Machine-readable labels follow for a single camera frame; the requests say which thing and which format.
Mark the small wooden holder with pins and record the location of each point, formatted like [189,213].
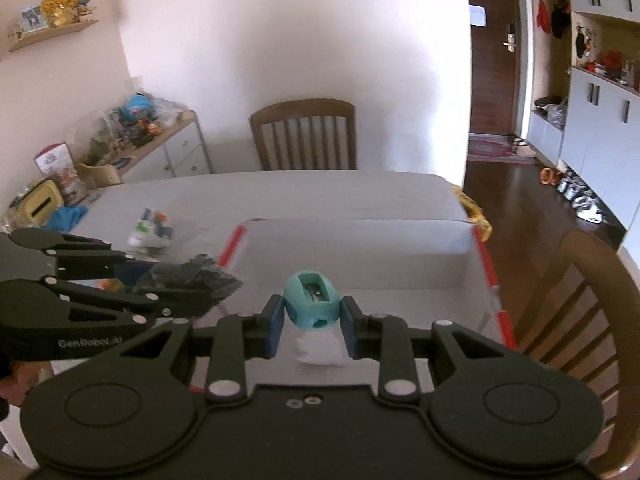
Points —
[97,174]

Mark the blue globe toy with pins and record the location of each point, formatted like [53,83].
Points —
[137,107]

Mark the grey plastic bag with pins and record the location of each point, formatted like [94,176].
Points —
[552,110]

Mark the wooden chair with curved back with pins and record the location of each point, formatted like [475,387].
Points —
[595,280]

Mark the wooden wall shelf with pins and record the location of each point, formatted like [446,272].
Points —
[50,35]

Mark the brown wooden door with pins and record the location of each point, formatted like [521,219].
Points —
[492,85]

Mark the pile of toys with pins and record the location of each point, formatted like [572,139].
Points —
[115,135]

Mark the white paper sheet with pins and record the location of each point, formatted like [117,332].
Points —
[477,15]

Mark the row of shoes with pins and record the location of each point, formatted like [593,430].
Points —
[575,192]

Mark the black plastic bag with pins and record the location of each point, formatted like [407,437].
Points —
[192,277]

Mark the clear packet of small items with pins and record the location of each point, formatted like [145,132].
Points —
[150,230]

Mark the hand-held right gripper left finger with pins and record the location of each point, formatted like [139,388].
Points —
[272,327]

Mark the person's left hand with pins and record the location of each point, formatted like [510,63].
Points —
[25,382]

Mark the red items on cabinet shelf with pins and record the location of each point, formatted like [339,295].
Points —
[610,62]

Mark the yellow box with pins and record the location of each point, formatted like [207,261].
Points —
[37,202]

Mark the white sideboard wooden top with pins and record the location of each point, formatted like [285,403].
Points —
[180,147]

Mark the black hanging bag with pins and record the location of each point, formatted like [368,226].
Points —
[582,45]

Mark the blue cloth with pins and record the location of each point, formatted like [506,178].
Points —
[67,217]

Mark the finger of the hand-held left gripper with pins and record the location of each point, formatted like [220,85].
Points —
[100,298]
[80,256]

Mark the red patterned rug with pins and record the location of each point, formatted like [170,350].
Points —
[487,150]

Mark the white wall cabinet unit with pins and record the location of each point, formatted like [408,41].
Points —
[600,130]

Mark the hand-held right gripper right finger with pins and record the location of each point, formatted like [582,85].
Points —
[350,329]

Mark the red and white printed box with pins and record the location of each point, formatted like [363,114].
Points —
[60,170]

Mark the white cardboard box red tape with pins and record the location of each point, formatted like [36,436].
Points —
[360,255]

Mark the white paper piece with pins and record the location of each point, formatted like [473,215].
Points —
[322,350]

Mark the gold ornament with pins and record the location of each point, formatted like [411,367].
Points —
[60,2]

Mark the wooden slat-back chair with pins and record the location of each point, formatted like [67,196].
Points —
[302,132]

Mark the red hanging ornaments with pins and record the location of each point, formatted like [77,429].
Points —
[555,17]

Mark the teal pencil sharpener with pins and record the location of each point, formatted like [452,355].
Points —
[311,302]

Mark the pair of slippers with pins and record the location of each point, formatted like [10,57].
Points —
[522,144]

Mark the yellow plastic bag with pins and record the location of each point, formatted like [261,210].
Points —
[475,212]

